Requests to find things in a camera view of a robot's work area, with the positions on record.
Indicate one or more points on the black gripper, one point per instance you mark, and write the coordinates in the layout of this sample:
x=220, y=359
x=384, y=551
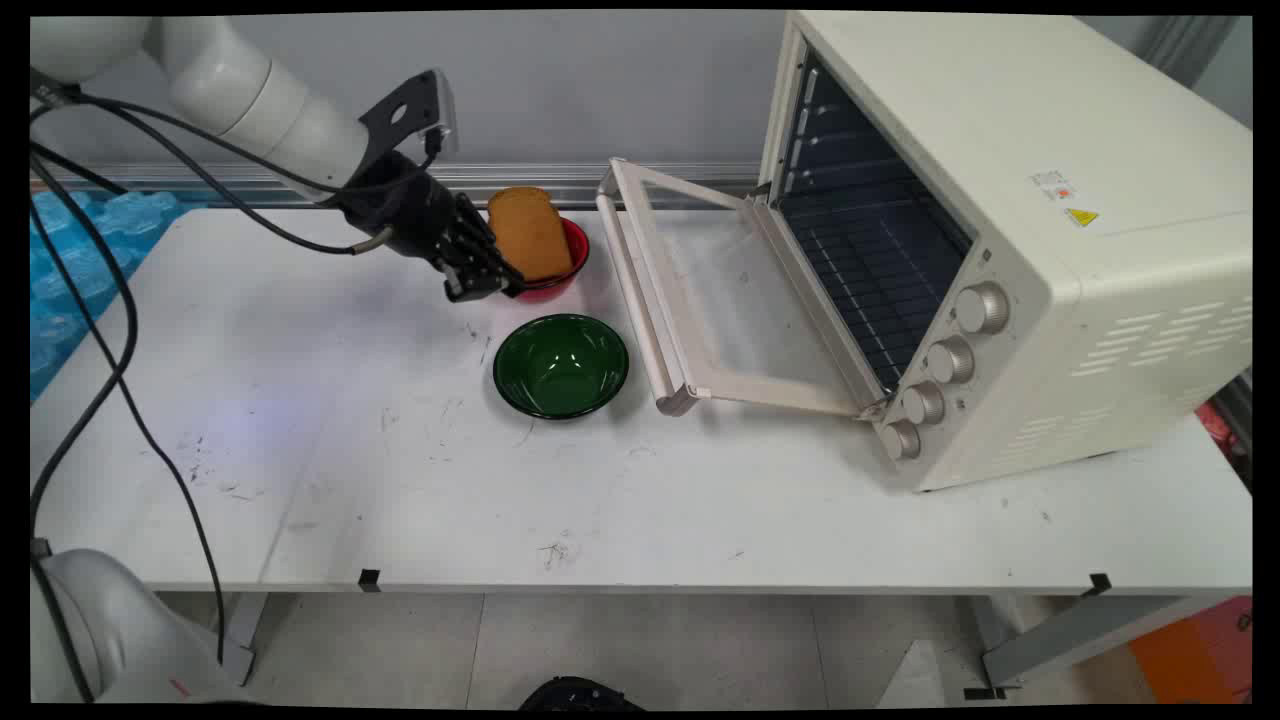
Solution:
x=400, y=205

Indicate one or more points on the brown bread slice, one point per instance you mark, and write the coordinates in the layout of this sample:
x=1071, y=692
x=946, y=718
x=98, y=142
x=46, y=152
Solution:
x=528, y=232

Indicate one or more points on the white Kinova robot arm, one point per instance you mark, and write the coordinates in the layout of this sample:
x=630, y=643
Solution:
x=220, y=85

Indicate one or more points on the red bowl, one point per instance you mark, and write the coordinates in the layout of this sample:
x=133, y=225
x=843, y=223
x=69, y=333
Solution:
x=572, y=262

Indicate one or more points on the dark green bowl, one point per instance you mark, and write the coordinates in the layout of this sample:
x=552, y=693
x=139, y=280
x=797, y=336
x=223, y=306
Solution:
x=560, y=366

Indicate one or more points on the glass oven door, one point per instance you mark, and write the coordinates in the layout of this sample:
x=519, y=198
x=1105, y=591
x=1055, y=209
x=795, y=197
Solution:
x=690, y=290

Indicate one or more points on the black tape piece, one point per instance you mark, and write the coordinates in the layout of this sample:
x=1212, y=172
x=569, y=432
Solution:
x=1100, y=584
x=369, y=580

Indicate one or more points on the blue bubble wrap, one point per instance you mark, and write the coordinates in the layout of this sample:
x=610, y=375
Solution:
x=75, y=260

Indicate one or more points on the black round object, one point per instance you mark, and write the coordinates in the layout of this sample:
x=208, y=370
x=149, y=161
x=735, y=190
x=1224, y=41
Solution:
x=580, y=693

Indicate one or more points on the large silver oven knob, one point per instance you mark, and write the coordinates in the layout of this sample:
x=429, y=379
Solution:
x=983, y=308

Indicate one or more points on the yellow warning sticker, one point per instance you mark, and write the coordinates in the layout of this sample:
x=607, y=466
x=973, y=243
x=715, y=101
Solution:
x=1081, y=216

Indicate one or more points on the cream toaster oven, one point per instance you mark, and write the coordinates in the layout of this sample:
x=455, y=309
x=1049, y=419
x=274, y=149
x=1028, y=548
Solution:
x=1090, y=300

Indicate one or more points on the grey table leg with foot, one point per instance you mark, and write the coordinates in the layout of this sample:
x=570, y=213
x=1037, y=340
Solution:
x=1070, y=635

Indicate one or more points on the grey curtain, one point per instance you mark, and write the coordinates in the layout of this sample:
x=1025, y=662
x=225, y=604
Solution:
x=1180, y=45

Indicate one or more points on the red patterned object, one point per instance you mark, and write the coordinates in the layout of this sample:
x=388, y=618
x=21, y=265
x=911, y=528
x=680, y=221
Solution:
x=1228, y=435

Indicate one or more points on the orange box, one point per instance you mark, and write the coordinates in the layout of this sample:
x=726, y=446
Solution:
x=1200, y=655

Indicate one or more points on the aluminium rail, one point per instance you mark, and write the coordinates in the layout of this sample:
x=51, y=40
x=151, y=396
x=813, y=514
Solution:
x=560, y=180

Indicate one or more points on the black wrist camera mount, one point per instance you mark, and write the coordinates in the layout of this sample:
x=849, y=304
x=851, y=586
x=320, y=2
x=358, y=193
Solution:
x=415, y=110

